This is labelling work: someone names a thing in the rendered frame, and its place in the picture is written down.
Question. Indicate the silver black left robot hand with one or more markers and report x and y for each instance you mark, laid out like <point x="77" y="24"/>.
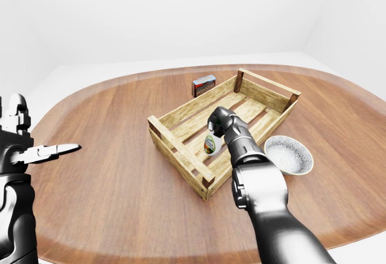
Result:
<point x="15" y="152"/>

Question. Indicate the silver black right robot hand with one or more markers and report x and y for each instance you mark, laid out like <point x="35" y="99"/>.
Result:
<point x="238" y="137"/>

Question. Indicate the white salad dressing bottle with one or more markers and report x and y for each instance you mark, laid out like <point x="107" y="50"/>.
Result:
<point x="212" y="146"/>

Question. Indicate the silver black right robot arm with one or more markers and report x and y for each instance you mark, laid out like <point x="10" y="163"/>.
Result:
<point x="271" y="209"/>

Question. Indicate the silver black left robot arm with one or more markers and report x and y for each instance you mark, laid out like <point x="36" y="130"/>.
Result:
<point x="18" y="215"/>

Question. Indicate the wooden slat tray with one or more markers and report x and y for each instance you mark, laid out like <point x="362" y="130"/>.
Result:
<point x="187" y="125"/>

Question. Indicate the patterned grey white bowl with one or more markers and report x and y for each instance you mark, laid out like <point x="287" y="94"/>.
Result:
<point x="288" y="155"/>

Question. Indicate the printed food box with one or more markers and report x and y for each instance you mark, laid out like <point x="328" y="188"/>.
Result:
<point x="204" y="85"/>

